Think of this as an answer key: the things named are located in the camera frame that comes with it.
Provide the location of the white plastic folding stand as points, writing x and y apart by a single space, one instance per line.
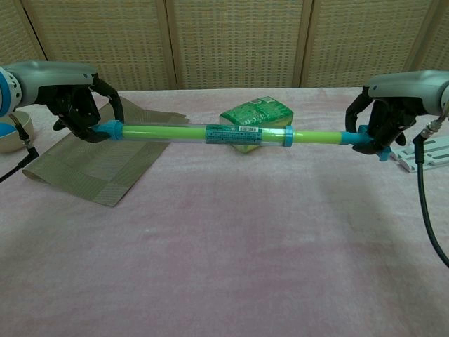
435 154

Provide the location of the green tissue pack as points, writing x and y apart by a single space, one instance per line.
252 110

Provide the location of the beige bowl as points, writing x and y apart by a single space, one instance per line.
7 144

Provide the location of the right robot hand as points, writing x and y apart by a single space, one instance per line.
403 87

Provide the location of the clear plastic tube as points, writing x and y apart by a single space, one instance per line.
231 134

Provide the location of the pink tablecloth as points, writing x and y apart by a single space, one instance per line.
224 263

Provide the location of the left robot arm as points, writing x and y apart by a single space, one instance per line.
5 91

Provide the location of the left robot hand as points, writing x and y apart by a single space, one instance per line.
59 79

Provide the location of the woven bamboo folding screen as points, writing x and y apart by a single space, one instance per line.
224 42

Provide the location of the brown woven placemat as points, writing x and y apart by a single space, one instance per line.
87 168

